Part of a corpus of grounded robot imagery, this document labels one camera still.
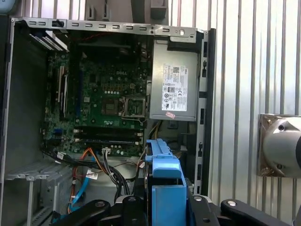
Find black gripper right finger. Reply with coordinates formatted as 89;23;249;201
188;194;286;226

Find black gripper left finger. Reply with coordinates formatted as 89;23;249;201
53;195;147;226

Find hard disk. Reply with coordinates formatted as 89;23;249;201
145;138;191;226

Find grey metal disk bay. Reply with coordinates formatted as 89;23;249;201
4;161;74;226

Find black RAM slot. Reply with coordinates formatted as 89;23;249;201
74;131;144;137
74;127;144;132
74;137;143;141

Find metal socket cover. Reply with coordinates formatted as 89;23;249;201
121;96;148;119

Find CPU socket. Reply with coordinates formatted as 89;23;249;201
102;97;122;116

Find green motherboard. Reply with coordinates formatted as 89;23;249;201
43;51;151;158

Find black PC case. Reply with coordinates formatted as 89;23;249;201
0;16;217;226

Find white expansion slot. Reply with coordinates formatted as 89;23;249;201
57;65;64;103

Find grey power supply unit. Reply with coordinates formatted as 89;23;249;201
149;39;201;122

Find black fan shroud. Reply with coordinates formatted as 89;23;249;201
70;30;151;69

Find blue flat wire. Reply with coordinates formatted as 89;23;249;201
70;173;86;214

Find black wire bundle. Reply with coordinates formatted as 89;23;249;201
41;150;133;197

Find orange flat wire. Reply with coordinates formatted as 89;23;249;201
70;147;104;174

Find wire locking lever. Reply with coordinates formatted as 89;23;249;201
121;117;149;126

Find yellow and black wires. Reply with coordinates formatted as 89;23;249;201
147;120;163;141

